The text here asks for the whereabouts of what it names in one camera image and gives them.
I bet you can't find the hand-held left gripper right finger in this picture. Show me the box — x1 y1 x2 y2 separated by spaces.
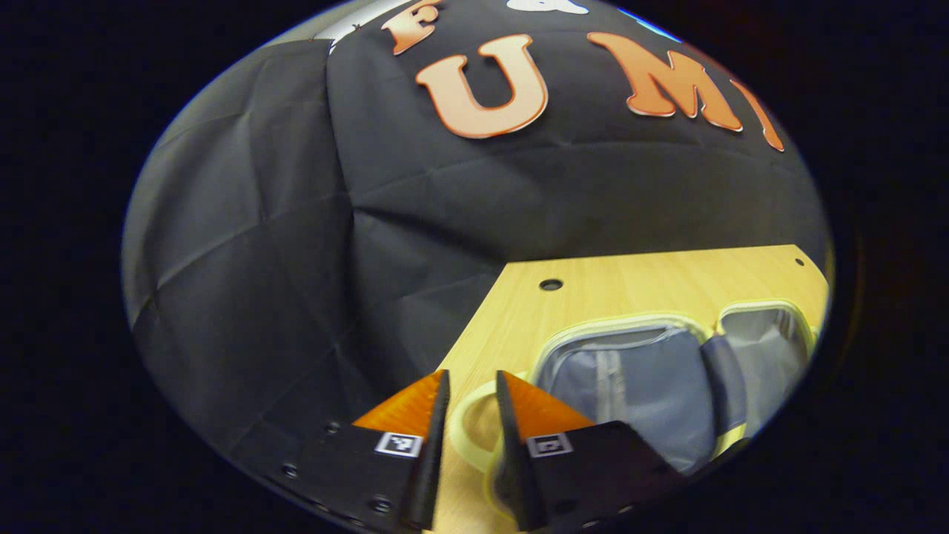
493 369 687 533

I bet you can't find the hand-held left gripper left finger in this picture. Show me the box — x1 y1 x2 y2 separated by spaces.
230 369 452 533

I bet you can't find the pale yellow suitcase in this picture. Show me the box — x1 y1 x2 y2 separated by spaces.
449 298 825 524

